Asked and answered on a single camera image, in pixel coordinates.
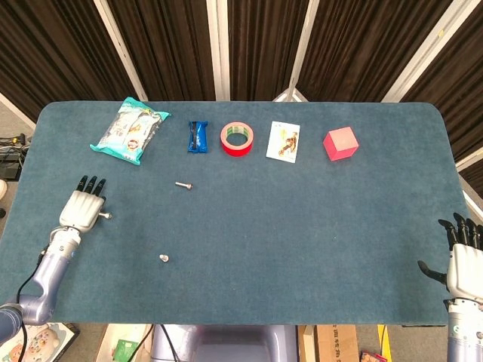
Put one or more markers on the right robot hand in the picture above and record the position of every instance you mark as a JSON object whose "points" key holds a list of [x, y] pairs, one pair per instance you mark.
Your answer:
{"points": [[466, 271]]}

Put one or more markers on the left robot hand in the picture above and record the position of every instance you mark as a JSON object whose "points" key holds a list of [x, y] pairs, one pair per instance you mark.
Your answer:
{"points": [[83, 211]]}

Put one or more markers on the silver bolt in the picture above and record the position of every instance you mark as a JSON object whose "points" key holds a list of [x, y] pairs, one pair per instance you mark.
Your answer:
{"points": [[164, 258], [183, 184], [106, 215]]}

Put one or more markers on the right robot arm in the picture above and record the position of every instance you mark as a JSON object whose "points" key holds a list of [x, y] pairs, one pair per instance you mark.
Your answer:
{"points": [[466, 335]]}

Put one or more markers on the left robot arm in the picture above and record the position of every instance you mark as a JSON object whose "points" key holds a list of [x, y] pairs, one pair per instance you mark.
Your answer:
{"points": [[51, 271]]}

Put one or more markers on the teal snack bag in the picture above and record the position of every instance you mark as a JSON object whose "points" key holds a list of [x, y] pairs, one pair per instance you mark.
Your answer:
{"points": [[128, 132]]}

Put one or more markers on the yellow strip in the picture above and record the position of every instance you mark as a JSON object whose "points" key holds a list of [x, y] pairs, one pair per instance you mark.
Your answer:
{"points": [[383, 335]]}

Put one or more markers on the white open carton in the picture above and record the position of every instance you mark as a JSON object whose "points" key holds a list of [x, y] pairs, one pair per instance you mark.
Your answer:
{"points": [[111, 333]]}

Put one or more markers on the red printed book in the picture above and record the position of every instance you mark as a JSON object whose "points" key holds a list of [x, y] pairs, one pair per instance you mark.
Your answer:
{"points": [[371, 356]]}

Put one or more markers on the illustrated bear toy box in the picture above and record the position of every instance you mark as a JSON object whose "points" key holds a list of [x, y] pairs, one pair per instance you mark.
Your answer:
{"points": [[49, 339]]}

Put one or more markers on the blue snack wrapper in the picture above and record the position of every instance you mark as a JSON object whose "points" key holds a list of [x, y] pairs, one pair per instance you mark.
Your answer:
{"points": [[198, 137]]}

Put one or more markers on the green packet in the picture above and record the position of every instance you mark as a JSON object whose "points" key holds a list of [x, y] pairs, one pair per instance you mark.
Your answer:
{"points": [[126, 347]]}

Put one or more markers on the brown cardboard box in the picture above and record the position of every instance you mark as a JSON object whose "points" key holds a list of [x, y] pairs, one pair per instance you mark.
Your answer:
{"points": [[336, 343]]}

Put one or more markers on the red tape roll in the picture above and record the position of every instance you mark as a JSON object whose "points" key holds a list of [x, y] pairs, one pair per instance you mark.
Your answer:
{"points": [[235, 150]]}

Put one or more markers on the wooden plank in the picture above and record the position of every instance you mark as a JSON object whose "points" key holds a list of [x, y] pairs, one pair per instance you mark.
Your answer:
{"points": [[306, 343]]}

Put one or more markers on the pink cube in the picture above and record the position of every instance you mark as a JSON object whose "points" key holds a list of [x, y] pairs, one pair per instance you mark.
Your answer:
{"points": [[339, 145]]}

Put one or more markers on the blue felt table cover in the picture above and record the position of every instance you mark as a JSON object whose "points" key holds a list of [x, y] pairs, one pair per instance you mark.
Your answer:
{"points": [[264, 226]]}

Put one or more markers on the dark brown pleated curtain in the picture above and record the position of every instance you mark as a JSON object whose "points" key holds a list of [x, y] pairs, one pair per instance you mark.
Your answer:
{"points": [[170, 45]]}

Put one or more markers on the grey robot torso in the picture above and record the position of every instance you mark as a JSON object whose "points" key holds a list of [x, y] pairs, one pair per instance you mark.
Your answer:
{"points": [[234, 343]]}

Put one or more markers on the white picture card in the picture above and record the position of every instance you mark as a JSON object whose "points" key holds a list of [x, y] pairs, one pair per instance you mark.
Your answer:
{"points": [[283, 141]]}

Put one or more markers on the white partition frame post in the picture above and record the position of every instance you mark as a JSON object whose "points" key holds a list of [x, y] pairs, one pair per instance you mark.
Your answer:
{"points": [[473, 201], [423, 53], [305, 37], [120, 49], [219, 49], [17, 112], [469, 161]]}

